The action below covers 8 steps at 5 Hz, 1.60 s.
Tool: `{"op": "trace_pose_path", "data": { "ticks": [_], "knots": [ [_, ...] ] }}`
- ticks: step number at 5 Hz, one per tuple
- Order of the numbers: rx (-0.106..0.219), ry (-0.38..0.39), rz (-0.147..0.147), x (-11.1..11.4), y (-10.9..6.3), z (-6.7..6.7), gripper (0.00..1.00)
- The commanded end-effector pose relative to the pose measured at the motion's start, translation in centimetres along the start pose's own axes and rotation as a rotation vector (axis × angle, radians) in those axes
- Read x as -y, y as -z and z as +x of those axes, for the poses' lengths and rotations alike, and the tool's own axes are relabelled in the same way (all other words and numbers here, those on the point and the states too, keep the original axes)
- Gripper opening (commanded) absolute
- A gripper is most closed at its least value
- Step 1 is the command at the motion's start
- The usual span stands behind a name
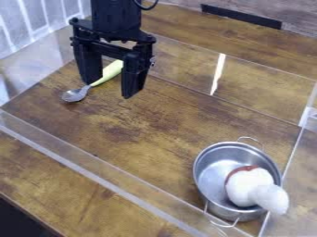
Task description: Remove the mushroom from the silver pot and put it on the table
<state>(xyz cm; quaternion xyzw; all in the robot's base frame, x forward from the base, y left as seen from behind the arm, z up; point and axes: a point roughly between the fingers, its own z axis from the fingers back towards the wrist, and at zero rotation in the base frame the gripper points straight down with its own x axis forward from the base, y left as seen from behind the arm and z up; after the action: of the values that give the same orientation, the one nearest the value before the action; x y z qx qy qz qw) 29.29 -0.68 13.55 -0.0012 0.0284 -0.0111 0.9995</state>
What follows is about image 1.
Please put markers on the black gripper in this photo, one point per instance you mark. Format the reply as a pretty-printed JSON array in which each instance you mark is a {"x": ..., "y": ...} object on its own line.
[{"x": 113, "y": 34}]

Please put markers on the silver pot with handles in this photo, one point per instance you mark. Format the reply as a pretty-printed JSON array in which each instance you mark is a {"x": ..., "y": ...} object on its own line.
[{"x": 213, "y": 164}]

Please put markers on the white plush mushroom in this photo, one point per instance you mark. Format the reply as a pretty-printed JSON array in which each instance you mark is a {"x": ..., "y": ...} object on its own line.
[{"x": 249, "y": 186}]

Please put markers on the black strip on table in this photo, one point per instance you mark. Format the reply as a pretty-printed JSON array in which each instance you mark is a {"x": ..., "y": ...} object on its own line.
[{"x": 271, "y": 23}]

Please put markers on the spoon with yellow handle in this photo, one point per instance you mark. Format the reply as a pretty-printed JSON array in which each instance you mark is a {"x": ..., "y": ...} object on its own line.
[{"x": 112, "y": 70}]

